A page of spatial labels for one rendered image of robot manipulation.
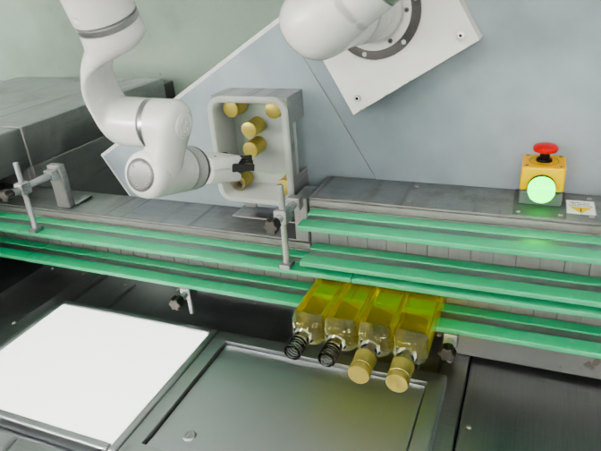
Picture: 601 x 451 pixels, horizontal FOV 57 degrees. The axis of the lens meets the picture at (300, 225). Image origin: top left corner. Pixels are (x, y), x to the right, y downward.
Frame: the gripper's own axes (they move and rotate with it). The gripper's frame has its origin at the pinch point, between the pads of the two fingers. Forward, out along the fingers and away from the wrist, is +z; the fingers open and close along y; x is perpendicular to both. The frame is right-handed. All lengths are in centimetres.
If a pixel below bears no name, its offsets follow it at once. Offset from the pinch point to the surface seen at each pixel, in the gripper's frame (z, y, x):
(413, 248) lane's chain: 4.2, 35.9, -12.9
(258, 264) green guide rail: -2.7, 7.6, -19.0
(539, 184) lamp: 3, 55, 1
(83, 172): 35, -70, -12
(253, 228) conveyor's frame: 7.5, 1.3, -14.6
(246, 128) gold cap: 5.8, -0.5, 6.4
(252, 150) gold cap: 7.0, 0.5, 1.9
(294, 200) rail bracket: -0.3, 13.5, -6.1
